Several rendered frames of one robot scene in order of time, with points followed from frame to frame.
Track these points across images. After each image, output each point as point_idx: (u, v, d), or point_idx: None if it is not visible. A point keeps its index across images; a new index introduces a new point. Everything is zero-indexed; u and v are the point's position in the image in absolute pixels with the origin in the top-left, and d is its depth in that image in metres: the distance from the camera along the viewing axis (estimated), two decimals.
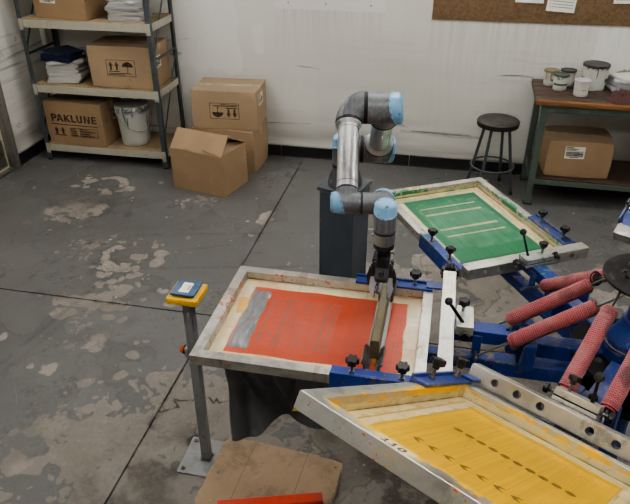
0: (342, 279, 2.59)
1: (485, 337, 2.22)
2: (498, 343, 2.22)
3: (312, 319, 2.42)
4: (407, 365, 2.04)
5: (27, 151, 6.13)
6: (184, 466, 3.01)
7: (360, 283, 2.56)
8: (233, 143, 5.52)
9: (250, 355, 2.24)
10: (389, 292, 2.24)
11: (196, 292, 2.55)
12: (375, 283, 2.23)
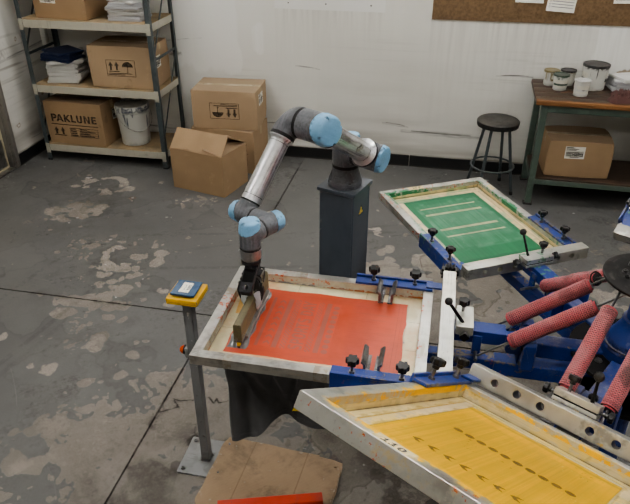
0: (342, 279, 2.59)
1: (485, 337, 2.22)
2: (498, 343, 2.22)
3: (312, 319, 2.42)
4: (407, 365, 2.04)
5: (27, 151, 6.13)
6: (184, 466, 3.01)
7: (360, 283, 2.56)
8: (233, 143, 5.52)
9: (250, 355, 2.24)
10: (258, 304, 2.38)
11: (196, 292, 2.55)
12: (246, 296, 2.37)
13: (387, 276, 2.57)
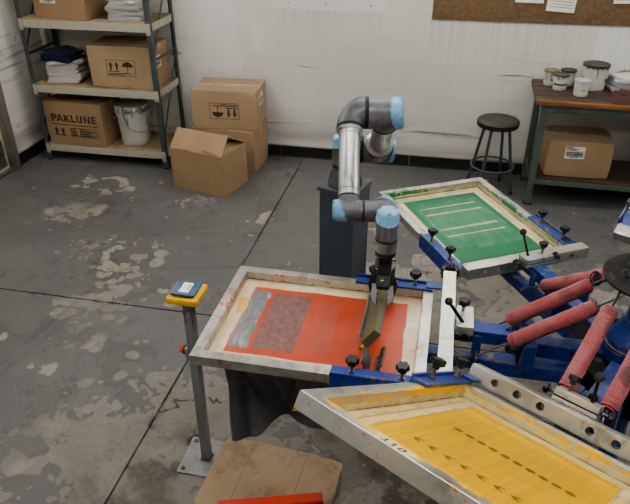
0: (342, 279, 2.59)
1: (485, 337, 2.22)
2: (498, 343, 2.22)
3: (312, 319, 2.42)
4: (407, 365, 2.04)
5: (27, 151, 6.13)
6: (184, 466, 3.01)
7: (360, 283, 2.56)
8: (233, 143, 5.52)
9: (250, 355, 2.24)
10: (389, 299, 2.25)
11: (196, 292, 2.55)
12: (377, 290, 2.25)
13: None
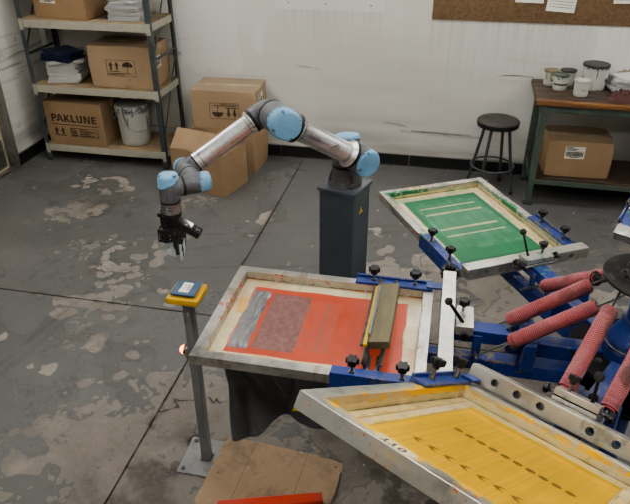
0: (342, 279, 2.59)
1: (485, 337, 2.22)
2: (498, 343, 2.22)
3: (312, 319, 2.42)
4: (407, 365, 2.04)
5: (27, 151, 6.13)
6: (184, 466, 3.01)
7: (360, 283, 2.56)
8: None
9: (250, 355, 2.24)
10: (184, 252, 2.51)
11: (196, 292, 2.55)
12: (181, 248, 2.47)
13: (387, 276, 2.57)
